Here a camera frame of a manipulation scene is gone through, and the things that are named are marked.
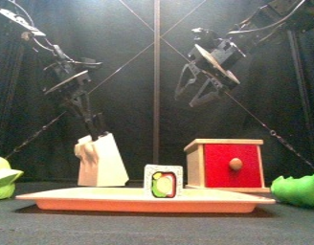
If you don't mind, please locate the cream wooden knife block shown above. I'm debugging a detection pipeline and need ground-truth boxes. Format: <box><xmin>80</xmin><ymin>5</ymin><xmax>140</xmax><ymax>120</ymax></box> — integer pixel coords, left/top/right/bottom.
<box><xmin>73</xmin><ymin>132</ymin><xmax>129</xmax><ymax>188</ymax></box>

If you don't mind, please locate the pink rectangular plastic tray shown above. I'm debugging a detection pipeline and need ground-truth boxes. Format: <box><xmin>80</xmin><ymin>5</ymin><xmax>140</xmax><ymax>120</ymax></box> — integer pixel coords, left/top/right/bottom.
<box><xmin>14</xmin><ymin>186</ymin><xmax>277</xmax><ymax>214</ymax></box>

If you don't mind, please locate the toy sushi roll slice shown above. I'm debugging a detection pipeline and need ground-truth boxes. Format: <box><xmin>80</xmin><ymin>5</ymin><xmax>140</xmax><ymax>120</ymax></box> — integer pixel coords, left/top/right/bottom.
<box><xmin>143</xmin><ymin>164</ymin><xmax>186</xmax><ymax>199</ymax></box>

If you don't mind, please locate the cream flat box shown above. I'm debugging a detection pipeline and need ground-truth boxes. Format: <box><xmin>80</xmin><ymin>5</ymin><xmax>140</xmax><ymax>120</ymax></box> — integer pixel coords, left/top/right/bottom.
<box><xmin>183</xmin><ymin>138</ymin><xmax>271</xmax><ymax>194</ymax></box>

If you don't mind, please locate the light green toy vegetable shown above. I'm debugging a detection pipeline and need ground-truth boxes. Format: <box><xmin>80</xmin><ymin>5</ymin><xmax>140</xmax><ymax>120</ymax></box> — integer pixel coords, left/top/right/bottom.
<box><xmin>0</xmin><ymin>156</ymin><xmax>25</xmax><ymax>201</ymax></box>

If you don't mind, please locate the bright green toy lettuce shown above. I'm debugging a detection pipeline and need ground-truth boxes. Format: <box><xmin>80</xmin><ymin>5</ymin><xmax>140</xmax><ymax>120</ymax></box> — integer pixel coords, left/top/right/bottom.
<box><xmin>270</xmin><ymin>171</ymin><xmax>314</xmax><ymax>211</ymax></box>

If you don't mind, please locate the grey vertical frame pole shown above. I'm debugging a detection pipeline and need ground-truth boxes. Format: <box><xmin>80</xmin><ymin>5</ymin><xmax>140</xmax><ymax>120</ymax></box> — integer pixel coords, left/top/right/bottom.
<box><xmin>152</xmin><ymin>0</ymin><xmax>162</xmax><ymax>166</ymax></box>

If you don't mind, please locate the black frame post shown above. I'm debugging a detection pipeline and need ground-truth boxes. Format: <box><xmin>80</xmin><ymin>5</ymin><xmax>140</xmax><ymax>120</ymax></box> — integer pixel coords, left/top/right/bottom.
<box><xmin>286</xmin><ymin>29</ymin><xmax>314</xmax><ymax>157</ymax></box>

